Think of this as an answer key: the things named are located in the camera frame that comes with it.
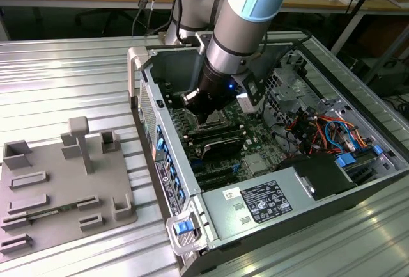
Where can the silver topped CPU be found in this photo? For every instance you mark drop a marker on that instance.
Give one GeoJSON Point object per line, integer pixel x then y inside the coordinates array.
{"type": "Point", "coordinates": [217, 117]}

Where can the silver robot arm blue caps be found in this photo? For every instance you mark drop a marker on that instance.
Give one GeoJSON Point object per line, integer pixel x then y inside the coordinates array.
{"type": "Point", "coordinates": [236, 40]}

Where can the green RAM stick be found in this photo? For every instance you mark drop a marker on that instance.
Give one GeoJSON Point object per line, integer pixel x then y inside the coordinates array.
{"type": "Point", "coordinates": [51, 212]}

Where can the metal drive cage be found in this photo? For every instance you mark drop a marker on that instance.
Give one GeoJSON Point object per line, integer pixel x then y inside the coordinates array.
{"type": "Point", "coordinates": [287, 94]}

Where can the installed RAM stick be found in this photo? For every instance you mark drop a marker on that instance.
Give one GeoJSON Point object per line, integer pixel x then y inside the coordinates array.
{"type": "Point", "coordinates": [220, 134]}

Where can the CPU socket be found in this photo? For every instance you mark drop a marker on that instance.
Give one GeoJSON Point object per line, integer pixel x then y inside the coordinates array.
{"type": "Point", "coordinates": [191, 120]}

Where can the open grey PC case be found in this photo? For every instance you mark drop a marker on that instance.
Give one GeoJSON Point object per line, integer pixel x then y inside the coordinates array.
{"type": "Point", "coordinates": [179, 149]}

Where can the black plastic shroud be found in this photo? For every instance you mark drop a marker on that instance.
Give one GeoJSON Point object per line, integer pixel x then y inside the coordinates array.
{"type": "Point", "coordinates": [316, 174]}

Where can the black graphics card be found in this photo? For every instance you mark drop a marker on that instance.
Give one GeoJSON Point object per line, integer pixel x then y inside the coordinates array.
{"type": "Point", "coordinates": [223, 149]}

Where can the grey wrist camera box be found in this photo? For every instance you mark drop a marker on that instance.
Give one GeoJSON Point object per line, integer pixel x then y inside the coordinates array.
{"type": "Point", "coordinates": [247, 102]}

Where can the green motherboard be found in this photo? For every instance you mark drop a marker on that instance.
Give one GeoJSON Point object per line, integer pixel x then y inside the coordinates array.
{"type": "Point", "coordinates": [255, 136]}

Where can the blue case latch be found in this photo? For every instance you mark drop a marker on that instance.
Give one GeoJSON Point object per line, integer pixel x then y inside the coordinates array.
{"type": "Point", "coordinates": [183, 228]}

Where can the small blue plastic tab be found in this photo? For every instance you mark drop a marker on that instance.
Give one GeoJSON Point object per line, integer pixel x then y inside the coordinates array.
{"type": "Point", "coordinates": [377, 149]}

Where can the grey power supply unit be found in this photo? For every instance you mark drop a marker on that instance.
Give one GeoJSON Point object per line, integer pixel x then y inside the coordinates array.
{"type": "Point", "coordinates": [223, 216]}

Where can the grey plastic parts rack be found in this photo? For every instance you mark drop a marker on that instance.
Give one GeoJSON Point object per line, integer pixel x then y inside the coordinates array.
{"type": "Point", "coordinates": [57, 174]}

